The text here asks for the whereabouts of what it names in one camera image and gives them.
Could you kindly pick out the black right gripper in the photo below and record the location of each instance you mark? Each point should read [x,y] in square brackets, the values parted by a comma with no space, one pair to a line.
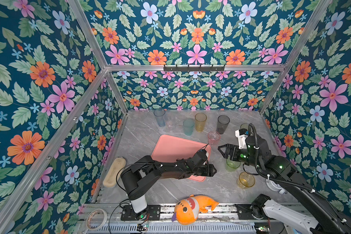
[231,151]

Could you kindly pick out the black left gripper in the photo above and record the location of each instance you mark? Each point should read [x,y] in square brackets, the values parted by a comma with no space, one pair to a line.
[210,170]

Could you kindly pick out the teal frosted cup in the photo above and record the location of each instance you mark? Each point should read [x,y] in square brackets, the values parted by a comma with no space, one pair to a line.
[188,126]

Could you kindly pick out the pink plastic tray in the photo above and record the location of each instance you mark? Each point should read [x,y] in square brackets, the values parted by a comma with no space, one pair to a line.
[171,149]

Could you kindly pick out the clear transparent cup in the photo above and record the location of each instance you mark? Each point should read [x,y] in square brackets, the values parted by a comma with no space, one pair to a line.
[170,122]

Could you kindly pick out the blue transparent cup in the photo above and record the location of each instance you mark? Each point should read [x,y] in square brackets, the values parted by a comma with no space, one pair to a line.
[159,116]

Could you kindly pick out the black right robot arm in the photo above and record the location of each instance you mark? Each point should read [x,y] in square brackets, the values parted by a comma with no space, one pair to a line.
[325,219]

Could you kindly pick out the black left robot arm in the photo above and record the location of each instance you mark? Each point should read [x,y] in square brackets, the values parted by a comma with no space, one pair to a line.
[140,176]

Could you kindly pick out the short green cup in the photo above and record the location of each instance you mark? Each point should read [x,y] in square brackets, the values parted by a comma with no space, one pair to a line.
[232,166]

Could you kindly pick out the pink short cup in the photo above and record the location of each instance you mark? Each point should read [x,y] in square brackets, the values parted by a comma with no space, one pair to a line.
[213,138]

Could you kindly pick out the grey smoky cup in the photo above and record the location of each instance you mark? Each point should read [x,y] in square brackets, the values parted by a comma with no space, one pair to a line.
[222,124]

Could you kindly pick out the tall light green cup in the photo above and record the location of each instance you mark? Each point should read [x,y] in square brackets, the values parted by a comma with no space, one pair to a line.
[246,126]

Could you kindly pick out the short yellow cup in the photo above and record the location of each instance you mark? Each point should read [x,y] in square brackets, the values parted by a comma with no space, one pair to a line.
[246,180]

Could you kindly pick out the yellow tall cup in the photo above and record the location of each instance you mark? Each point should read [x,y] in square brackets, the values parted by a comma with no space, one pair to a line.
[200,121]

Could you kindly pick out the orange plush toy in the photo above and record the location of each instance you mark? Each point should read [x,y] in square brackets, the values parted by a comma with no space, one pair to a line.
[187,210]

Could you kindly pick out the white round object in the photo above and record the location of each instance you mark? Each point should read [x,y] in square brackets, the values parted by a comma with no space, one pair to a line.
[275,187]

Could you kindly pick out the beige sponge brush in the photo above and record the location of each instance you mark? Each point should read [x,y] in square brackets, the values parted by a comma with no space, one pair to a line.
[110,179]

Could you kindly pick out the roll of tape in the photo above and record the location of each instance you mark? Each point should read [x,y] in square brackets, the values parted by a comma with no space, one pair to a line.
[96,219]

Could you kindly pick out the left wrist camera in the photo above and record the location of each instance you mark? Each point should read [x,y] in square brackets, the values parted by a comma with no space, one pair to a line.
[200,157]

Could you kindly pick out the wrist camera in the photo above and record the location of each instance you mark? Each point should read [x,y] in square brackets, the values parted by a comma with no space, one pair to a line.
[200,157]
[241,136]

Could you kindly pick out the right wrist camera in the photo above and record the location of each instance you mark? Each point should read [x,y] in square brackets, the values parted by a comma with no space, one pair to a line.
[241,136]

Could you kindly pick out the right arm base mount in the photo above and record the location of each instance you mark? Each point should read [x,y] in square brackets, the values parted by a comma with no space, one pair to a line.
[255,209]

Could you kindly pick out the black hook rail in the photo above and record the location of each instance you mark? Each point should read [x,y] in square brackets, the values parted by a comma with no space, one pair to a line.
[193,68]

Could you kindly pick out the white vented cable duct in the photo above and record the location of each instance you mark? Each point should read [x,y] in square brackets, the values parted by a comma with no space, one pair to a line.
[175,228]

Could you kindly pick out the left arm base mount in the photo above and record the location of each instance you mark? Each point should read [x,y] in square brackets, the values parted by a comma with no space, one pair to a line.
[152,212]

